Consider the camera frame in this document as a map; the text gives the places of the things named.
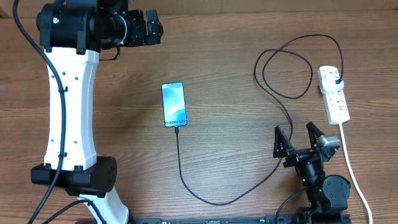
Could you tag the white charger adapter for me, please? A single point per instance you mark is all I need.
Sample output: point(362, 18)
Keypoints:
point(329, 85)

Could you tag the Galaxy S24+ smartphone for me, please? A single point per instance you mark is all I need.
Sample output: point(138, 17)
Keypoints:
point(174, 106)

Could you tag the white power strip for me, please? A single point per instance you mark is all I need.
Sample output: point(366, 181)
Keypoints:
point(335, 102)

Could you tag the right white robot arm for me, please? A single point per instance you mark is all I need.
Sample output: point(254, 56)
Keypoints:
point(327, 194)

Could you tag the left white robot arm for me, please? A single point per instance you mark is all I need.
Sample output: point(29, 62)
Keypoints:
point(72, 36)

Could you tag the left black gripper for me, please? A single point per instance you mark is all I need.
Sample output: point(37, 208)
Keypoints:
point(140, 37)

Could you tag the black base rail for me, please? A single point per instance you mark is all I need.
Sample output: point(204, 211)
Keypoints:
point(214, 221)

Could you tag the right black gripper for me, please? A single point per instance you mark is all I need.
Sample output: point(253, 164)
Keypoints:
point(296, 155)

